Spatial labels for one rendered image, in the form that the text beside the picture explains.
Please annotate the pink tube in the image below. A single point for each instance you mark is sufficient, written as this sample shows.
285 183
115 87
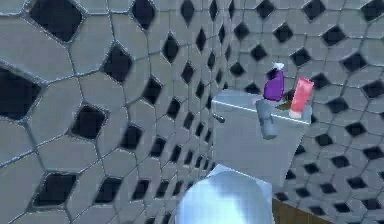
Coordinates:
301 96

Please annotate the grey toilet paper roll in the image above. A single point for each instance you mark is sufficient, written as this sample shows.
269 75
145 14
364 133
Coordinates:
266 119

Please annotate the purple spray bottle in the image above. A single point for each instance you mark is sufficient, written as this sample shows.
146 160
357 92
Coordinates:
274 86

